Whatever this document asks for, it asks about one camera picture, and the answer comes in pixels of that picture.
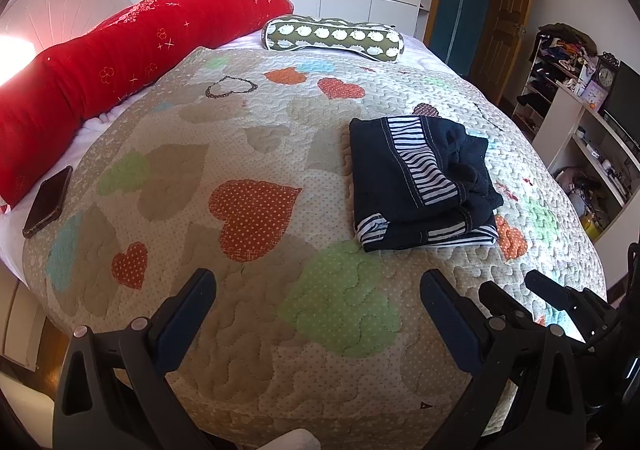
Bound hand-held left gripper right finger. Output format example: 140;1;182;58
419;268;588;450

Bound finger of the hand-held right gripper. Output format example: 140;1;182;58
477;280;533;325
524;270;573;313

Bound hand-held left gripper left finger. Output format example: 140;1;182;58
52;268;218;450

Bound navy pants with striped lining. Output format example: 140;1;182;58
348;115;505;253

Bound heart patchwork quilt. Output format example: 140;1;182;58
22;47;608;438

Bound white shelf unit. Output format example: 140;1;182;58
515;24;640;241

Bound dark smartphone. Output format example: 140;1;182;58
22;165;74;239

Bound black television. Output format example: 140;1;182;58
602;60;640;151

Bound dark mantel clock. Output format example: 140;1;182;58
594;52;621;98

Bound pile of clothes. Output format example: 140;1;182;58
537;23;598;65

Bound long red pillow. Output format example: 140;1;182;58
0;0;295;207

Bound teal door curtain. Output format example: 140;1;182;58
430;0;501;78

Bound green patterned bolster pillow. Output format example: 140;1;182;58
262;16;406;65

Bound pink bed headboard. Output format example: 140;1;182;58
0;0;132;85

